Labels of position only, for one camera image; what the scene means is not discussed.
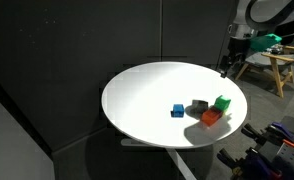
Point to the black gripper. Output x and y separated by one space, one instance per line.
238 50

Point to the bright green block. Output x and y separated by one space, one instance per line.
222 102

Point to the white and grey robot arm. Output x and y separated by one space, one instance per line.
270 13

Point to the grey block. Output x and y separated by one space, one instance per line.
199 106

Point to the orange block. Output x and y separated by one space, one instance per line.
210 117

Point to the blue block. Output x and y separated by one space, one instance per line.
177 110

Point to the wooden chair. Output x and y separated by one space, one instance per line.
278 65

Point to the black spring clamp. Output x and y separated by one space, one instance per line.
253 132
227 159

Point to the purple and orange clamp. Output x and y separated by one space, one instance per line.
283 134

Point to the purple and red clamp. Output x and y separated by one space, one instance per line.
262 164

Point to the white table leg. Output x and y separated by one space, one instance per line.
182 163

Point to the black perforated board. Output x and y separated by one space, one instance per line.
292 150

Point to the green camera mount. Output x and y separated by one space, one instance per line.
265 41

